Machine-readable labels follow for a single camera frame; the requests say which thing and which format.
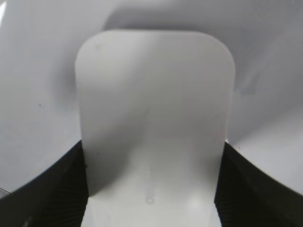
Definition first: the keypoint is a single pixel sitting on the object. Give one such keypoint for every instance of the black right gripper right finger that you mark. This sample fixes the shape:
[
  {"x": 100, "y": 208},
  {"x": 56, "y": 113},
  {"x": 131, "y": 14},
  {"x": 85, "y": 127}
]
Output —
[{"x": 247, "y": 197}]

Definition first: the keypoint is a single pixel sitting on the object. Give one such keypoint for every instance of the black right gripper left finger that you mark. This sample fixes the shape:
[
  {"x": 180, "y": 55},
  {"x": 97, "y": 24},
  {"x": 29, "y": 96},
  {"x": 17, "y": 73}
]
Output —
[{"x": 56, "y": 198}]

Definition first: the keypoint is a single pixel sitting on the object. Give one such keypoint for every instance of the white board eraser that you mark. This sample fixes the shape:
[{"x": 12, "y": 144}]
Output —
[{"x": 154, "y": 108}]

